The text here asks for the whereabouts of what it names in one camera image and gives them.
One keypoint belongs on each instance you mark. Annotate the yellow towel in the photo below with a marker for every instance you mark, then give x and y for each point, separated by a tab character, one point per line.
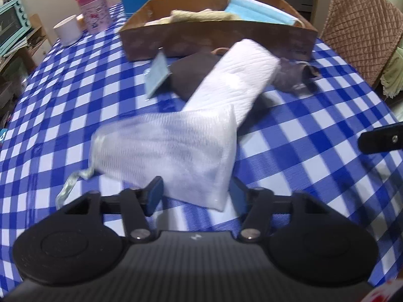
204	15

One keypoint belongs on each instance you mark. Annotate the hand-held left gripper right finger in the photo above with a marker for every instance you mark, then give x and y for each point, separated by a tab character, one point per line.
238	199

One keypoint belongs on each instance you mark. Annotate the wooden shelf unit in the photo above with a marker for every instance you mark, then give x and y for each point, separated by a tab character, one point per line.
19	69

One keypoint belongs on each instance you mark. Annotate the blue face mask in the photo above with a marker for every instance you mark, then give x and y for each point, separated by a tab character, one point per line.
261	11

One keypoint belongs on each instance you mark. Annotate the white quilted cloth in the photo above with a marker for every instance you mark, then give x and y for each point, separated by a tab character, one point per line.
233	78

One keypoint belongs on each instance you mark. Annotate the sofa with green cover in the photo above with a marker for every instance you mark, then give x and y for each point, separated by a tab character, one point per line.
393	72

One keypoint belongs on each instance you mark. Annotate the brown quilted chair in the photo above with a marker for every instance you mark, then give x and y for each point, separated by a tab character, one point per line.
362	28

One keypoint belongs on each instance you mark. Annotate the blue-grey packet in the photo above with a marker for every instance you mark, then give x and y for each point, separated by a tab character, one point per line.
156	75

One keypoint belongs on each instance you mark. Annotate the white mesh bag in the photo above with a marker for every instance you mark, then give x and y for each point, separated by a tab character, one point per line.
176	151

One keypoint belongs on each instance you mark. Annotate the teal toaster oven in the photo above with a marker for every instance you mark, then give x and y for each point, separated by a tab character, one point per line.
11	25

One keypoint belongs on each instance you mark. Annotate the brown cardboard box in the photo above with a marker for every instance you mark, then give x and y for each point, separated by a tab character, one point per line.
220	39

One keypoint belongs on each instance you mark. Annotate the pink cartoon canister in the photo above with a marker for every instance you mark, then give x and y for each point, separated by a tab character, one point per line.
94	11

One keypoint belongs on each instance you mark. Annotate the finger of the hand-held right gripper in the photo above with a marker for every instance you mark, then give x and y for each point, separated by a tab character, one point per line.
382	140

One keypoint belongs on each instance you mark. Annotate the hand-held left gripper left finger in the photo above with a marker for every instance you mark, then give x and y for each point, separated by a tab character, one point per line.
153	196

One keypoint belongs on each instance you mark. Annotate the white mug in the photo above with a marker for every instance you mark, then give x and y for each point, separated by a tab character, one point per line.
67	31

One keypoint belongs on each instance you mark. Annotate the grey cloth face mask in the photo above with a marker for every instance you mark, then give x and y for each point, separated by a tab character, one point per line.
192	72

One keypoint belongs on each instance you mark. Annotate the blue checkered tablecloth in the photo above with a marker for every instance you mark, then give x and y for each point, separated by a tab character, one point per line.
299	132

